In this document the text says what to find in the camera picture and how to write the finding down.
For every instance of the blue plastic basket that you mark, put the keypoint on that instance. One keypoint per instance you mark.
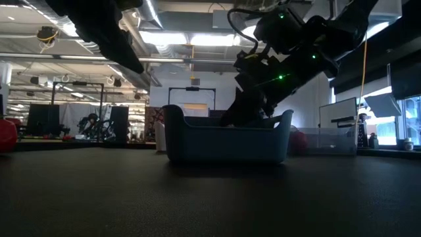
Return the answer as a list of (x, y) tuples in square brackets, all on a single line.
[(223, 145)]

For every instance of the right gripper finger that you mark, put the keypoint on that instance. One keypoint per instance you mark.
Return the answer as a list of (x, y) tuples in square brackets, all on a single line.
[(243, 112)]

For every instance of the background robot arms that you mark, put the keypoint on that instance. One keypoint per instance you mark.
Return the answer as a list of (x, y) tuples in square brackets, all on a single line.
[(92, 118)]

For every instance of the dark bottle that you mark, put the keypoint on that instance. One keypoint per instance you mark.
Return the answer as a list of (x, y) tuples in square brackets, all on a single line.
[(373, 141)]

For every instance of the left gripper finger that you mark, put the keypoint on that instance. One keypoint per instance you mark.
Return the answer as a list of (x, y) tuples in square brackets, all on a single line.
[(121, 52)]

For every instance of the dark metal grater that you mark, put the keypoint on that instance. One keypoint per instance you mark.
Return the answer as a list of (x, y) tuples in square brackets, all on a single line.
[(362, 136)]

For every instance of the black gantry frame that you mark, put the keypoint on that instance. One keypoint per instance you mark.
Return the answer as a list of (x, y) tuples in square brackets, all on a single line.
[(80, 83), (192, 89)]

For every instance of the grey translucent plastic basket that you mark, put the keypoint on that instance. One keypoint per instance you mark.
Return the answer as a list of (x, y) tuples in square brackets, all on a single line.
[(332, 141)]

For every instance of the silver ventilation duct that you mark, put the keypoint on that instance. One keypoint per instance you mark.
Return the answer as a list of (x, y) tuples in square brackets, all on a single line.
[(67, 26)]

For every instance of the white cup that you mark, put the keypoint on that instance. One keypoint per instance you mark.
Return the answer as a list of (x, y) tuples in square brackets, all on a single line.
[(408, 145)]

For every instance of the ceiling light panel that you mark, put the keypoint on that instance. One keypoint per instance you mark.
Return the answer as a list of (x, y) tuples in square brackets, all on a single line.
[(212, 40), (164, 37)]

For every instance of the white board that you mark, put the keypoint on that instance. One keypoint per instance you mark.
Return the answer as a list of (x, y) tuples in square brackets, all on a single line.
[(335, 112)]

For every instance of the black panel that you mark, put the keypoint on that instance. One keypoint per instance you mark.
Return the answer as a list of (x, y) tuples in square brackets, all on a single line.
[(119, 123), (42, 120)]

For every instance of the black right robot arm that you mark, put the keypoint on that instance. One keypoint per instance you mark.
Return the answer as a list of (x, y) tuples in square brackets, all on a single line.
[(348, 16)]

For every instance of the patterned panel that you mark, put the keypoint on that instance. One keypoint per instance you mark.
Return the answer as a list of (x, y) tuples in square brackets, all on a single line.
[(151, 121)]

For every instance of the black table mat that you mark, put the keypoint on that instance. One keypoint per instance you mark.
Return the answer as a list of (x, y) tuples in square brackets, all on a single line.
[(210, 204)]

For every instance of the red toy tomato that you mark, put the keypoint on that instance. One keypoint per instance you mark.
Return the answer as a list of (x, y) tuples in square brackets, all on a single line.
[(7, 136), (298, 142)]

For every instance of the grey hanging panel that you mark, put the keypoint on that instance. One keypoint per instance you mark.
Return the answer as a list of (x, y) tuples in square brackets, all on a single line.
[(383, 105)]

